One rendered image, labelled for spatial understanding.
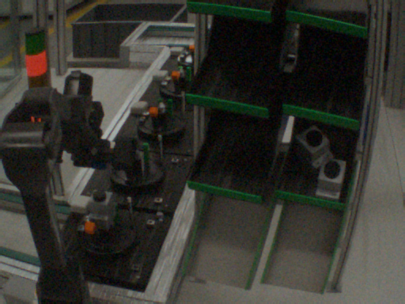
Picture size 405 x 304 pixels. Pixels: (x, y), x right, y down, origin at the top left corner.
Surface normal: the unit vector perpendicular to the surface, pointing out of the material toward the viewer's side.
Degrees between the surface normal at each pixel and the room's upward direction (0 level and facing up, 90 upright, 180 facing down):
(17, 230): 0
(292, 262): 45
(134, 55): 90
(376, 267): 0
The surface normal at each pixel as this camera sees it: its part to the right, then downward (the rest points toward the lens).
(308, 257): -0.25, -0.25
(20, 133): 0.02, -0.50
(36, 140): 0.03, -0.20
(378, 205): 0.00, -0.85
